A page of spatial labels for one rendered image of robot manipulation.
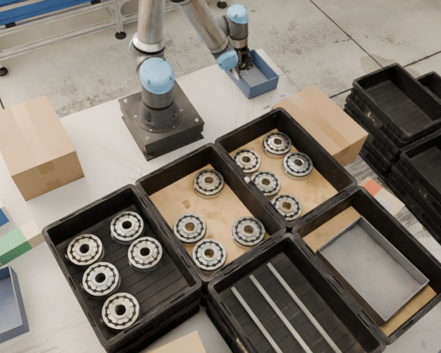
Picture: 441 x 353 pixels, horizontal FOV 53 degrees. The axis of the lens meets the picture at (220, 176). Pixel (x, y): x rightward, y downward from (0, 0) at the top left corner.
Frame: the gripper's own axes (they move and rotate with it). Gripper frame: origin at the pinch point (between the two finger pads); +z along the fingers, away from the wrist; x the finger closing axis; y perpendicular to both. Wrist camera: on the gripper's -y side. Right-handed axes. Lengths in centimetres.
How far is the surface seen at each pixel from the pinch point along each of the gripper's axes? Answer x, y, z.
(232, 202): -33, 57, -11
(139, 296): -73, 73, -16
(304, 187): -9, 63, -8
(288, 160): -9, 53, -11
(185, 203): -48, 51, -13
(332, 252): -15, 87, -9
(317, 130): 8.1, 45.9, -8.4
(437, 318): 7, 118, 7
